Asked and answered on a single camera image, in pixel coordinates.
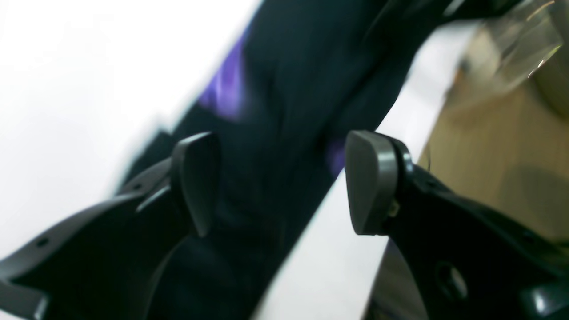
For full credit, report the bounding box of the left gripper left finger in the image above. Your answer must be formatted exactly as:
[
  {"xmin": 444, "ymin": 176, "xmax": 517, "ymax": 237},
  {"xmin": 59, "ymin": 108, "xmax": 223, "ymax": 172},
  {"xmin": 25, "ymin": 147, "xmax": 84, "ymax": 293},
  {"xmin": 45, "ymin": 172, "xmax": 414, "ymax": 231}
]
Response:
[{"xmin": 0, "ymin": 133, "xmax": 221, "ymax": 320}]

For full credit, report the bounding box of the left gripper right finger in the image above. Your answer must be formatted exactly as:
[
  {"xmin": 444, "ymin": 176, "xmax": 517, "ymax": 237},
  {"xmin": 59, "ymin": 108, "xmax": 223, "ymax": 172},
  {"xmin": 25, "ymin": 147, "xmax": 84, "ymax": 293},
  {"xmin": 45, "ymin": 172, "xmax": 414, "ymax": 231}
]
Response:
[{"xmin": 345, "ymin": 130, "xmax": 569, "ymax": 320}]

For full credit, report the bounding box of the black T-shirt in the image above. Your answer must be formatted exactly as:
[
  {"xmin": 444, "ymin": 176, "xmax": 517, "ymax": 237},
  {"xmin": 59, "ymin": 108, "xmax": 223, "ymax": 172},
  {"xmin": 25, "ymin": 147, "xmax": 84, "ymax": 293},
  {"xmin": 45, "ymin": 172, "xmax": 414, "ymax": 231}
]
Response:
[{"xmin": 124, "ymin": 0, "xmax": 517, "ymax": 320}]

